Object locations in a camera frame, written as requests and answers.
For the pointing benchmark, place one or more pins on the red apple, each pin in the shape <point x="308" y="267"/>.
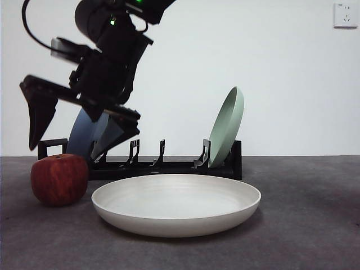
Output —
<point x="59" y="181"/>

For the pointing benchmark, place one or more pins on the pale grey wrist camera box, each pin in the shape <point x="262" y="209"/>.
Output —
<point x="59" y="47"/>

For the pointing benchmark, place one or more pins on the black plate rack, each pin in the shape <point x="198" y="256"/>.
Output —
<point x="227" y="171"/>

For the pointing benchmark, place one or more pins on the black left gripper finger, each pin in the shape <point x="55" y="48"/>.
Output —
<point x="40" y="118"/>
<point x="118" y="132"/>

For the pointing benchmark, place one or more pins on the white wall socket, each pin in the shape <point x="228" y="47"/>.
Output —
<point x="345" y="15"/>

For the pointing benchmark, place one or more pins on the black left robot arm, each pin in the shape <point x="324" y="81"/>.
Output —
<point x="90" y="17"/>

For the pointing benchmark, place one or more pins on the green plate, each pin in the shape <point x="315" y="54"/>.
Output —
<point x="225" y="135"/>

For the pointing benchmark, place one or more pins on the blue plate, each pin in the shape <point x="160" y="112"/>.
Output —
<point x="80" y="135"/>

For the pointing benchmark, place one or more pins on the cream yellow plate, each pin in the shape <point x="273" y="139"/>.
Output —
<point x="174" y="205"/>

